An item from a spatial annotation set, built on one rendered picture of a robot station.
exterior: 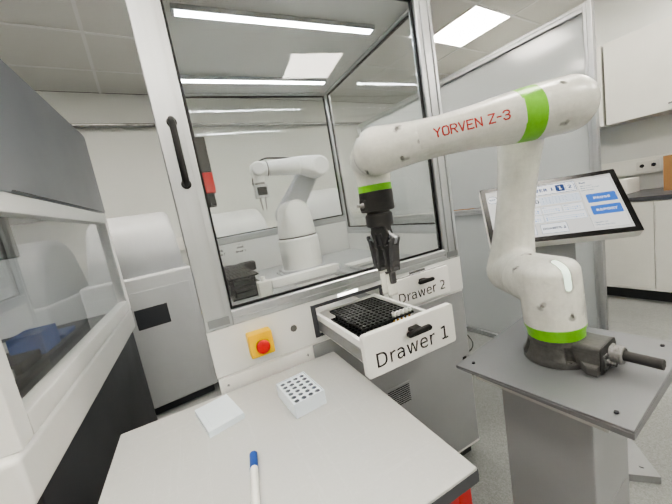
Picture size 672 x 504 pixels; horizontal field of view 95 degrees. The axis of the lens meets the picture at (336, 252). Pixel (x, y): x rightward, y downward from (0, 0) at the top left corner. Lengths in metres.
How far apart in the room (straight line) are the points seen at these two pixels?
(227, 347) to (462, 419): 1.10
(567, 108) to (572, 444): 0.74
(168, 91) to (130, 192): 3.12
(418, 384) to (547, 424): 0.56
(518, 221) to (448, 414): 0.93
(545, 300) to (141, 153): 3.95
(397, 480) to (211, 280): 0.66
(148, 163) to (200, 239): 3.23
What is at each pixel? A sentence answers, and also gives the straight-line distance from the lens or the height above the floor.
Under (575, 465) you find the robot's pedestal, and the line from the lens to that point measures 1.01.
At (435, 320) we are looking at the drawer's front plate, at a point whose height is 0.90.
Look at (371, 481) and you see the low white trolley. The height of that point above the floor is 0.76.
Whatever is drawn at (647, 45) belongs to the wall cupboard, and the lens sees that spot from 3.98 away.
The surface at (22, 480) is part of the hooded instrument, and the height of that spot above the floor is 0.86.
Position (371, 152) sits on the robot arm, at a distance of 0.69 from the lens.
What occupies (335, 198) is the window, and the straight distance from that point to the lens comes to 1.08.
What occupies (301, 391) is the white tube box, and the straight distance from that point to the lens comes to 0.87.
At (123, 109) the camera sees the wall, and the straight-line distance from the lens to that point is 4.29.
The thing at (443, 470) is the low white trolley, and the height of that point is 0.76.
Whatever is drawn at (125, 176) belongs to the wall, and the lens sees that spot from 4.11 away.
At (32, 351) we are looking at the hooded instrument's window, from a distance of 0.99.
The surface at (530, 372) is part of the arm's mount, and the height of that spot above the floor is 0.78.
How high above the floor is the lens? 1.24
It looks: 8 degrees down
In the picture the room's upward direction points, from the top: 10 degrees counter-clockwise
